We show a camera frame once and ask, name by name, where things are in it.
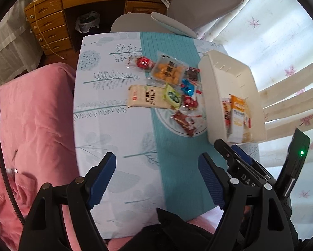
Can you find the small red label snack packet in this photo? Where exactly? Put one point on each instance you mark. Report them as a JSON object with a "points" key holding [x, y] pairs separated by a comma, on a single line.
{"points": [[190, 102]]}

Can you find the red round snack clear wrap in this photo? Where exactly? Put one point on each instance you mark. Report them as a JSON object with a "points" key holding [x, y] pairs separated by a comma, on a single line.
{"points": [[143, 62]]}

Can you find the blue snack packet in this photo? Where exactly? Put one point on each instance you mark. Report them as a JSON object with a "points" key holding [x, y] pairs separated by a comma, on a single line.
{"points": [[189, 88]]}

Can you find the dark brown bar red ends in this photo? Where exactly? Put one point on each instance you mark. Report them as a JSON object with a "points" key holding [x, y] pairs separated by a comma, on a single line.
{"points": [[193, 73]]}

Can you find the black garment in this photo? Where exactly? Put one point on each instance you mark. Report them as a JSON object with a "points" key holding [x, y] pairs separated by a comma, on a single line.
{"points": [[172, 230]]}

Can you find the pink bed sheet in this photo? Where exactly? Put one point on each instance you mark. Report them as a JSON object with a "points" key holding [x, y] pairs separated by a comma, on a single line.
{"points": [[36, 115]]}

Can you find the grey office chair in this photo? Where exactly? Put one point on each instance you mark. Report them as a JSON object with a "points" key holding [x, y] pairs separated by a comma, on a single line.
{"points": [[198, 7]]}

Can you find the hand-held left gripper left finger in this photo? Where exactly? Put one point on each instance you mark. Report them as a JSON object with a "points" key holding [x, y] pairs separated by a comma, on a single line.
{"points": [[101, 181]]}

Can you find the brown red snack packet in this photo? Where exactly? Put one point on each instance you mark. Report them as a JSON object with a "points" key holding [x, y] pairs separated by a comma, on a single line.
{"points": [[185, 122]]}

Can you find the orange white oats box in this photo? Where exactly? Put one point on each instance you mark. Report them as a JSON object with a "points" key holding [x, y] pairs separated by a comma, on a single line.
{"points": [[238, 115]]}

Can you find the white lace cloth cover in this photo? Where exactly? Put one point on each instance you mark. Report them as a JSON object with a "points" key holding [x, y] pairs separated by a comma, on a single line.
{"points": [[9, 47]]}

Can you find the leaf printed tablecloth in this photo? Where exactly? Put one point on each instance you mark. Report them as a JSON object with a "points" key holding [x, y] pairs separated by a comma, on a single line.
{"points": [[114, 141]]}

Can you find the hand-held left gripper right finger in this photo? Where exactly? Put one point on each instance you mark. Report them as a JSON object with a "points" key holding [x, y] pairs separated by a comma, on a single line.
{"points": [[211, 181]]}

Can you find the green snack packet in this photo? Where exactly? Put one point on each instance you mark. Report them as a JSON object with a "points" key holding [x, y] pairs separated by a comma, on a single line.
{"points": [[172, 97]]}

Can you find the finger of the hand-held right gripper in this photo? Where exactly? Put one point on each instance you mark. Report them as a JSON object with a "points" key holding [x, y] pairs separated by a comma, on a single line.
{"points": [[242, 154], [224, 151]]}

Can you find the clear bag of orange crackers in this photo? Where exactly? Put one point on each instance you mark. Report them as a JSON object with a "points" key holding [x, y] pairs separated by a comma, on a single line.
{"points": [[168, 69]]}

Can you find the floral curtain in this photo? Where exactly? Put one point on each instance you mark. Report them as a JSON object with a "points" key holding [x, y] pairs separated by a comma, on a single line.
{"points": [[284, 57]]}

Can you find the red white snack packet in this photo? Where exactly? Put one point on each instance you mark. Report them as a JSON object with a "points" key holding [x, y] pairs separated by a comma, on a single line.
{"points": [[225, 112]]}

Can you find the beige cracker packet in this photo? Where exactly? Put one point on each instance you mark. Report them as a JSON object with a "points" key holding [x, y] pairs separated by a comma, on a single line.
{"points": [[146, 99]]}

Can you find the white plastic storage bin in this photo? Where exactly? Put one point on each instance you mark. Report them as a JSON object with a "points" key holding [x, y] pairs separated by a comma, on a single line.
{"points": [[214, 89]]}

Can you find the trash bin with plastic bag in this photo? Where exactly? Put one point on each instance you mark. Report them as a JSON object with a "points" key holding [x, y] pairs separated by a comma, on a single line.
{"points": [[87, 22]]}

